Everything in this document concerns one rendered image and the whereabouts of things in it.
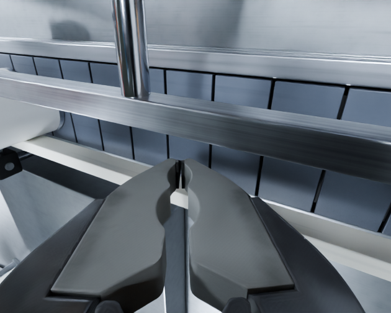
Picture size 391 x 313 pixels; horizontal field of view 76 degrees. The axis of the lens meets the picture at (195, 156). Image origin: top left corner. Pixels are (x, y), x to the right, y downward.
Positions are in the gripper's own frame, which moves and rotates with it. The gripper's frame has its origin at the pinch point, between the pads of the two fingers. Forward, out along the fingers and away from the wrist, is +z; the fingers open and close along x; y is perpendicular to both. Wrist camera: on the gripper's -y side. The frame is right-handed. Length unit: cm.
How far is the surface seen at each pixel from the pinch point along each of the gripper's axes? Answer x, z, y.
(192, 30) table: 0.8, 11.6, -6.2
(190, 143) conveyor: 0.6, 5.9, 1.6
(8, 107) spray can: -14.5, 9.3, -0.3
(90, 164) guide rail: -7.6, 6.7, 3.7
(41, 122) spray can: -13.2, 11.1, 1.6
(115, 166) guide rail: -5.4, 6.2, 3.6
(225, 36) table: 3.5, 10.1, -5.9
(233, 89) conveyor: 3.4, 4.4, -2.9
